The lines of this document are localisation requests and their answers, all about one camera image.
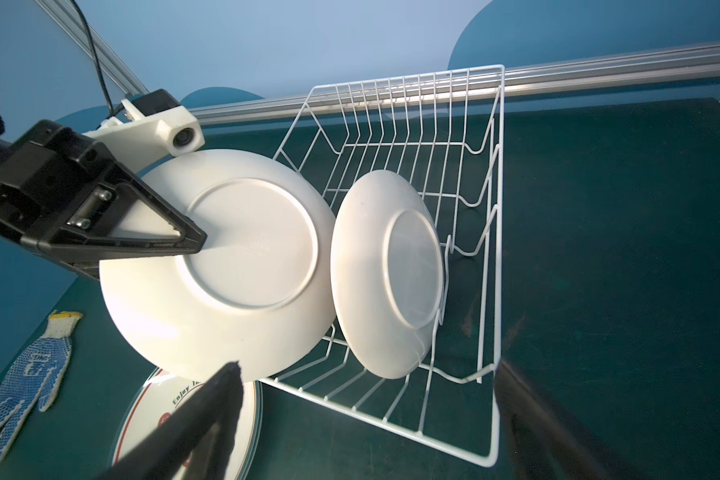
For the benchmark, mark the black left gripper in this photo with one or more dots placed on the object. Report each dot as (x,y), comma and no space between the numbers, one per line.
(56,202)

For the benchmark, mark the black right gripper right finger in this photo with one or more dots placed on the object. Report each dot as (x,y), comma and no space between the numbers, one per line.
(543,433)

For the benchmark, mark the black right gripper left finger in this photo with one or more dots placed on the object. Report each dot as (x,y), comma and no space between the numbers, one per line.
(202,432)

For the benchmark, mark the white round plate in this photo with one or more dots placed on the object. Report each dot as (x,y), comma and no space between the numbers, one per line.
(387,274)
(163,394)
(258,293)

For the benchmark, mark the blue dotted work glove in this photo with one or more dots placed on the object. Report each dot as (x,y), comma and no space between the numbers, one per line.
(34,378)

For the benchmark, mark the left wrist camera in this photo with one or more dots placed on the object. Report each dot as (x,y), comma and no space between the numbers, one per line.
(156,125)

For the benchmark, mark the white wire dish rack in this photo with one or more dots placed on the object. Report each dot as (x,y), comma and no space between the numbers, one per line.
(443,133)

